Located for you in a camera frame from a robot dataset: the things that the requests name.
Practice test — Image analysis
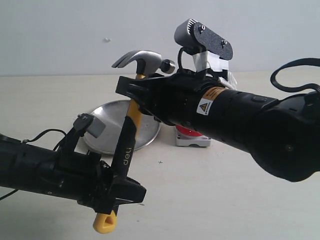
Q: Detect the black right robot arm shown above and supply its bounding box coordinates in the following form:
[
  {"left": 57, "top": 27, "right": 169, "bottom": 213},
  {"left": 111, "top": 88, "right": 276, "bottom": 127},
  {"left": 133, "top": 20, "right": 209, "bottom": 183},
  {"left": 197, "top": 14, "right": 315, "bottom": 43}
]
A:
[{"left": 115, "top": 73, "right": 320, "bottom": 182}]

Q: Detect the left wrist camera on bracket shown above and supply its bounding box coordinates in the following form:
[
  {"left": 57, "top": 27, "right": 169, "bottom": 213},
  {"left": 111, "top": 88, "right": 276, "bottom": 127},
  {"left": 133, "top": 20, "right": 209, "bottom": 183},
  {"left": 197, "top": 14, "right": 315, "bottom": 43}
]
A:
[{"left": 58, "top": 113, "right": 107, "bottom": 168}]

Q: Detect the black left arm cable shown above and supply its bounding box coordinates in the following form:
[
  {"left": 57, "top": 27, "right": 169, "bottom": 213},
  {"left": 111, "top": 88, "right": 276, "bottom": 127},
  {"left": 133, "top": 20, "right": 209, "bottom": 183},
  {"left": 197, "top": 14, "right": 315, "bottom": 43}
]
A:
[{"left": 0, "top": 128, "right": 68, "bottom": 201}]

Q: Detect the yellow black claw hammer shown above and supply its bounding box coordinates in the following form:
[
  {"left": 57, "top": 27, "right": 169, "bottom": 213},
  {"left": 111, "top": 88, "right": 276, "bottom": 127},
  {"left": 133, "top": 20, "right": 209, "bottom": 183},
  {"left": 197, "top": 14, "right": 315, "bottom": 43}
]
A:
[{"left": 93, "top": 49, "right": 175, "bottom": 234}]

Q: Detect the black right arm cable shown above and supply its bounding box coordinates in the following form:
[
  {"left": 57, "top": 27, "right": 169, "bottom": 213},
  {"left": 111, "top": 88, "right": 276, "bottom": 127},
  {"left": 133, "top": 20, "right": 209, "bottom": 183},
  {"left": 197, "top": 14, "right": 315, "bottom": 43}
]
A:
[{"left": 270, "top": 57, "right": 320, "bottom": 95}]

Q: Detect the red dome push button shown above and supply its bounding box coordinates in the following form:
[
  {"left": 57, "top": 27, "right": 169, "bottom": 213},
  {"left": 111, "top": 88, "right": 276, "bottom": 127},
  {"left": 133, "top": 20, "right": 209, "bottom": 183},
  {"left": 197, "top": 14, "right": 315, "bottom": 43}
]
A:
[{"left": 175, "top": 125, "right": 212, "bottom": 148}]

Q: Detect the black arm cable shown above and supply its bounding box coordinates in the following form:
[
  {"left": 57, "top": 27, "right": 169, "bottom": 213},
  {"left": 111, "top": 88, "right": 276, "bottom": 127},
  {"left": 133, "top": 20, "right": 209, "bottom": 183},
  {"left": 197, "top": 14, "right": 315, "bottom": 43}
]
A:
[
  {"left": 270, "top": 57, "right": 320, "bottom": 95},
  {"left": 0, "top": 128, "right": 68, "bottom": 201}
]

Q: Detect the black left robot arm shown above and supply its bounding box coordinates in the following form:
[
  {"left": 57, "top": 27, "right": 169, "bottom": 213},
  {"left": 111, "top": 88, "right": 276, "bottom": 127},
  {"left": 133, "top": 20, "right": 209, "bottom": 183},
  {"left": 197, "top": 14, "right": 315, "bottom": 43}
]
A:
[{"left": 0, "top": 136, "right": 147, "bottom": 214}]

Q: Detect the right wrist camera with tape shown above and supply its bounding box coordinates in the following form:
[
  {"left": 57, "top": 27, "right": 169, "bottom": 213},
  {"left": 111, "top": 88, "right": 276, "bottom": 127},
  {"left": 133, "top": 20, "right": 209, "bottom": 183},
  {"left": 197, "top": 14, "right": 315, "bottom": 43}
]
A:
[{"left": 173, "top": 18, "right": 237, "bottom": 90}]

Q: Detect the round steel plate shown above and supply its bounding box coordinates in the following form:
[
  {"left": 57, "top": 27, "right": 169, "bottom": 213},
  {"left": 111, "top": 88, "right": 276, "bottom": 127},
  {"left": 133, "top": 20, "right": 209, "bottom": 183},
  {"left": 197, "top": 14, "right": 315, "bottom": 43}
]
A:
[{"left": 83, "top": 100, "right": 161, "bottom": 155}]

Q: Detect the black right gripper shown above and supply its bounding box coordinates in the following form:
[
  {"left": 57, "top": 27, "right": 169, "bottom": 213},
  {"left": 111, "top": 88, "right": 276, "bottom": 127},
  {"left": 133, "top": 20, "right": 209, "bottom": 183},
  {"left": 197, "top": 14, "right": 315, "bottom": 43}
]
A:
[{"left": 115, "top": 73, "right": 225, "bottom": 133}]

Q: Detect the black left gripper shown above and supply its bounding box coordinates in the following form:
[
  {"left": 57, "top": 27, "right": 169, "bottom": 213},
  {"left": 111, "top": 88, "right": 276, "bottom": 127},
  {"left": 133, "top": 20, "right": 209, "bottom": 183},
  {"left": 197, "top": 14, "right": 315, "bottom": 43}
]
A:
[{"left": 47, "top": 150, "right": 147, "bottom": 213}]

